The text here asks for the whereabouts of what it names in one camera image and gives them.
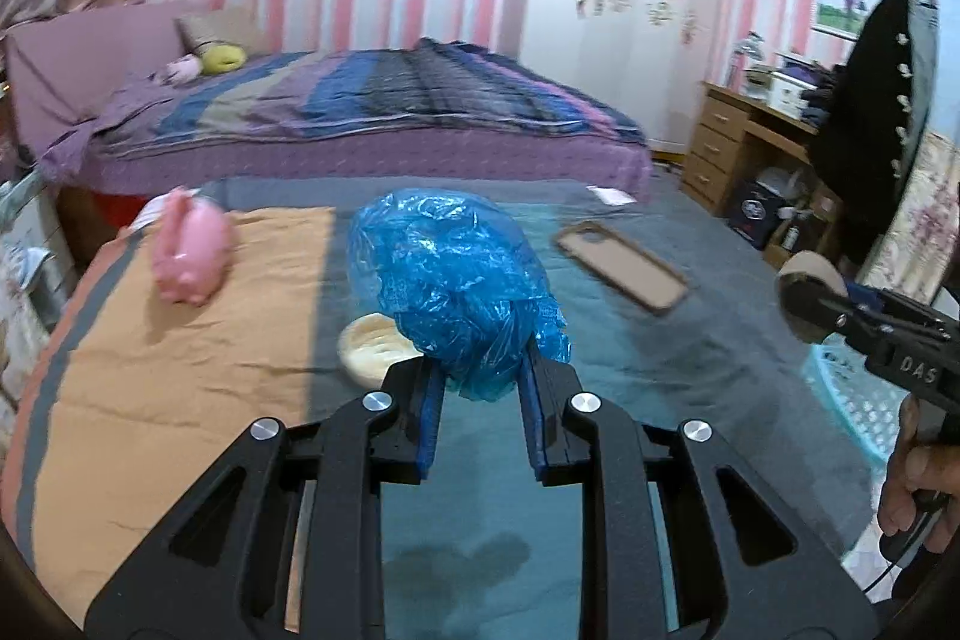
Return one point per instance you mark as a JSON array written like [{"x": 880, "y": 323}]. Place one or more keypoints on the purple bed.
[{"x": 337, "y": 160}]

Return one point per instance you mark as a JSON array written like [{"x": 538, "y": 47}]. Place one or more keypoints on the black box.
[{"x": 754, "y": 212}]

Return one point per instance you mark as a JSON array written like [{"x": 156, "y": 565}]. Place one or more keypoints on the orange cloth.
[{"x": 165, "y": 385}]

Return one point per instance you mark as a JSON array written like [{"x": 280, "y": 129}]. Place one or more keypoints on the plaid striped blanket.
[{"x": 390, "y": 93}]

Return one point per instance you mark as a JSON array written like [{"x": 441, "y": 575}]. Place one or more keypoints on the turquoise plastic basket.
[{"x": 840, "y": 407}]

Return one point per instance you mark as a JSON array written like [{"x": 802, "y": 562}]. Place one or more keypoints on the cardboard tape roll core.
[{"x": 814, "y": 269}]

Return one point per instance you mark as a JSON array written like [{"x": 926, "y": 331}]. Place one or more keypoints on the tan pillow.
[{"x": 225, "y": 29}]

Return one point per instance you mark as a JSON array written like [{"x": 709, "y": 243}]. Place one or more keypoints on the yellow plush toy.
[{"x": 223, "y": 60}]

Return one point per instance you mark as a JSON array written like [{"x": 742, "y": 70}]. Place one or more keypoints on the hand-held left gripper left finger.
[{"x": 431, "y": 422}]

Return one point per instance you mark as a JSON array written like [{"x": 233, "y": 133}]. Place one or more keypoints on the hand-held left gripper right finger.
[{"x": 531, "y": 422}]

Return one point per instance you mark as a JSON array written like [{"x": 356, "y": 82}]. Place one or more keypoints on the black hanging coat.
[{"x": 870, "y": 123}]

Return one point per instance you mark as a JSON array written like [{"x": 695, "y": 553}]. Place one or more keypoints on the tan phone case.
[{"x": 622, "y": 265}]

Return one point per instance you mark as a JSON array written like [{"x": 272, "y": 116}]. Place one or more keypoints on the small framed picture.
[{"x": 840, "y": 6}]

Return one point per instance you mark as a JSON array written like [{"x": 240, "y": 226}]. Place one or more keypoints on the white paper sheet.
[{"x": 611, "y": 196}]

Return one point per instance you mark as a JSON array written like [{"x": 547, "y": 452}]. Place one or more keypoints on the wooden desk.
[{"x": 720, "y": 138}]

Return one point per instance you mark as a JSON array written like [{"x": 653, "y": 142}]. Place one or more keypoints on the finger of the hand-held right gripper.
[
  {"x": 900, "y": 302},
  {"x": 814, "y": 302}
]

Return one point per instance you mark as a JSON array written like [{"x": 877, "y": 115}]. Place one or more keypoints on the person's right hand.
[{"x": 904, "y": 482}]

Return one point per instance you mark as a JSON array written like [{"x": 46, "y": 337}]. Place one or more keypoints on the white wardrobe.
[{"x": 622, "y": 63}]

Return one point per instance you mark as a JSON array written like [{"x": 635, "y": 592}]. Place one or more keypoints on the teal towel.
[{"x": 480, "y": 520}]

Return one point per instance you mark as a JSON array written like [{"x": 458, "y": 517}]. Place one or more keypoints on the blue plastic bag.
[{"x": 442, "y": 272}]

